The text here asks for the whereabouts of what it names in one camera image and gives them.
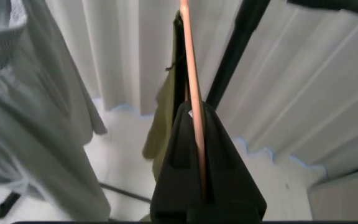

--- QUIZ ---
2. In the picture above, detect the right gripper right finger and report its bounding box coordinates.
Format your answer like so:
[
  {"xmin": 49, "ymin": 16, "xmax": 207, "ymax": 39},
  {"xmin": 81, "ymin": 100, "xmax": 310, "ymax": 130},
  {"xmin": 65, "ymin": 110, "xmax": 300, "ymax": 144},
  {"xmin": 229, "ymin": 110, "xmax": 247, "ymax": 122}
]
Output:
[{"xmin": 200, "ymin": 101, "xmax": 268, "ymax": 223}]

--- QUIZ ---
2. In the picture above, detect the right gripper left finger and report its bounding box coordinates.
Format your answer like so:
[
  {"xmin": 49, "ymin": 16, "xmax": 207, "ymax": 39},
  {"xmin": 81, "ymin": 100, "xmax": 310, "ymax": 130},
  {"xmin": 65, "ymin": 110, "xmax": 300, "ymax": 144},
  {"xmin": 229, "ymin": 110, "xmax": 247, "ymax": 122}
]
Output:
[{"xmin": 149, "ymin": 100, "xmax": 204, "ymax": 223}]

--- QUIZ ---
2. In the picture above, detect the green garment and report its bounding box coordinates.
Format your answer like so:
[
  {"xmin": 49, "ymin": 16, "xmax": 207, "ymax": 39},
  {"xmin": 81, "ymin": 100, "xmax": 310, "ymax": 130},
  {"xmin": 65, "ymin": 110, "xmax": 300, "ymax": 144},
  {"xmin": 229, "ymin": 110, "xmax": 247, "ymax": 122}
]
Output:
[{"xmin": 140, "ymin": 9, "xmax": 208, "ymax": 222}]

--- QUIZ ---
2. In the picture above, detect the pink clothes hanger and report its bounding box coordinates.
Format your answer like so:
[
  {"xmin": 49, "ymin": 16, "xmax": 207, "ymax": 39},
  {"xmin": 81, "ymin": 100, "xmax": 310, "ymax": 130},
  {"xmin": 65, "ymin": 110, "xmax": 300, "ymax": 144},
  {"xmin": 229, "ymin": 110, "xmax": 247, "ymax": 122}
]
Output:
[{"xmin": 178, "ymin": 0, "xmax": 208, "ymax": 202}]

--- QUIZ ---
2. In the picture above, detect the black clothes rack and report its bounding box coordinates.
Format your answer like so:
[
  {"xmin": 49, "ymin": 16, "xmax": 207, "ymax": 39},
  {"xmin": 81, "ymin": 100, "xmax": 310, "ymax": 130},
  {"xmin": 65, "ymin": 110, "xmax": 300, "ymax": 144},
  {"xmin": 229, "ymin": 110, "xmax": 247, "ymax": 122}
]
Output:
[{"xmin": 0, "ymin": 0, "xmax": 358, "ymax": 219}]

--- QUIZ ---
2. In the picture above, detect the white curtain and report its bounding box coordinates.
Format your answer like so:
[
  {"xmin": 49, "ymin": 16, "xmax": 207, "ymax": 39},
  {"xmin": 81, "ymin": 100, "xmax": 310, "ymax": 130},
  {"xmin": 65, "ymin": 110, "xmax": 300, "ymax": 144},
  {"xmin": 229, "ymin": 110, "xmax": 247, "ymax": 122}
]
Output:
[{"xmin": 44, "ymin": 0, "xmax": 358, "ymax": 181}]

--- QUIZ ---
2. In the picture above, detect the pale grey garment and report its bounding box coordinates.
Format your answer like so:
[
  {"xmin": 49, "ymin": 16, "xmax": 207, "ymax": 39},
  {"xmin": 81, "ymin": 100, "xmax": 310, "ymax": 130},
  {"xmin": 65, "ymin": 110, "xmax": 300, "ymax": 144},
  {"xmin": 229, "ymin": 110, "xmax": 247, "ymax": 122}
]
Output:
[{"xmin": 0, "ymin": 0, "xmax": 112, "ymax": 222}]

